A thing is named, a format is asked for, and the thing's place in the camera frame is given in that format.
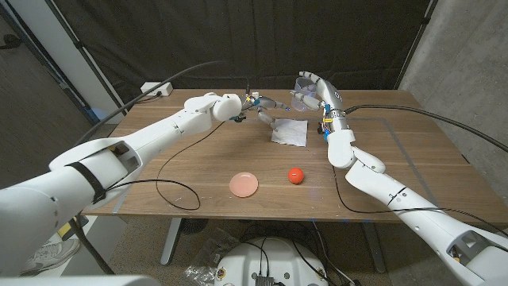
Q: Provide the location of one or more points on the white power strip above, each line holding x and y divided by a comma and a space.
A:
158, 87

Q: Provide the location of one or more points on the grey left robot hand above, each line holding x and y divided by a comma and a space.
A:
258, 104

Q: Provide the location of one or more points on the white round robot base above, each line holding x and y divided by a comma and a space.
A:
274, 258

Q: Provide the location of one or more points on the clear plastic bag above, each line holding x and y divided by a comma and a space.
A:
206, 254

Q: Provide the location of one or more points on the grey tape outline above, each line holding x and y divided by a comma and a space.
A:
369, 118

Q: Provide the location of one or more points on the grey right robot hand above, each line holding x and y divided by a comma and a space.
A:
329, 95

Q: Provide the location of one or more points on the grey table leg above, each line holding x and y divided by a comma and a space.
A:
373, 246

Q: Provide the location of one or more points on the white paper napkin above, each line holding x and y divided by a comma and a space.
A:
291, 133

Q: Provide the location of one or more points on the clear plastic measuring cup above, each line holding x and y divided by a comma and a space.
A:
305, 85

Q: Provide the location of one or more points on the white table leg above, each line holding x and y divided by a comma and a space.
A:
171, 240

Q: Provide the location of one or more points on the grey sneaker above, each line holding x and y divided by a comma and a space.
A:
51, 256

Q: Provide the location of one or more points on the pink round dish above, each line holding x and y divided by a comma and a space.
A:
243, 184

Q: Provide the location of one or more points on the black backdrop curtain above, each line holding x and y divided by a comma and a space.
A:
254, 32

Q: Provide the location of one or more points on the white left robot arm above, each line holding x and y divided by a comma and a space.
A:
166, 127

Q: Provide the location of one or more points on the white pillar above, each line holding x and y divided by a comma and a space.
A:
59, 47

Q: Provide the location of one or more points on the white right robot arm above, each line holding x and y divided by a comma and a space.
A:
377, 182

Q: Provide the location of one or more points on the orange-red ball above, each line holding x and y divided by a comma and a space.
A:
296, 176

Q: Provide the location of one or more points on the black ribbed round object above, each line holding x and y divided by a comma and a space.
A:
193, 226

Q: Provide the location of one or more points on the black backdrop stand pole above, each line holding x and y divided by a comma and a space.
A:
79, 45
424, 20

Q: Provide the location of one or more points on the yellow and black floor item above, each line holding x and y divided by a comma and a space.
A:
65, 230

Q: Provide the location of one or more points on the grey heatsink box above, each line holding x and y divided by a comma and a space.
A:
264, 281

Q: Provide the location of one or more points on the white robot torso edge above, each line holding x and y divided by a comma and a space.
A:
79, 281

